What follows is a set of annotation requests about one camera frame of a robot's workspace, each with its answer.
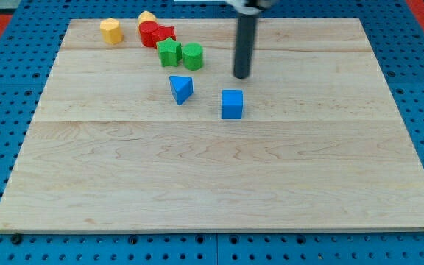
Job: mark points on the grey robot end mount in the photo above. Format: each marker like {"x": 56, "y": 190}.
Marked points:
{"x": 251, "y": 7}

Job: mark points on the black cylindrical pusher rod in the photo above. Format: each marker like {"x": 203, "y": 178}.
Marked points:
{"x": 244, "y": 45}

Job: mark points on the blue triangle block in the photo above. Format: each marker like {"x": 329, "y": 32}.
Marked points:
{"x": 181, "y": 87}

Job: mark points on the green cylinder block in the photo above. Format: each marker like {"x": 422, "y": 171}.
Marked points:
{"x": 193, "y": 56}

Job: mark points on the blue cube block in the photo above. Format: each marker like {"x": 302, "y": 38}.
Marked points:
{"x": 232, "y": 104}

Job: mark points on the green star block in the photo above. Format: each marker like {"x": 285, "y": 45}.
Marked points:
{"x": 169, "y": 52}

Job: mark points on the red star block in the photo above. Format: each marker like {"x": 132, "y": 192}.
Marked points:
{"x": 162, "y": 33}

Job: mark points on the red cylinder block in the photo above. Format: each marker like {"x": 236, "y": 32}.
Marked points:
{"x": 146, "y": 29}

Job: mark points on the yellow half-round block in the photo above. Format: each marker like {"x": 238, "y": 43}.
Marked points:
{"x": 146, "y": 16}

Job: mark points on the yellow hexagon block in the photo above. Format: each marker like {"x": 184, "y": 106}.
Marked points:
{"x": 111, "y": 31}

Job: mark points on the light wooden board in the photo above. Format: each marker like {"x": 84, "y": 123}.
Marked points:
{"x": 321, "y": 146}

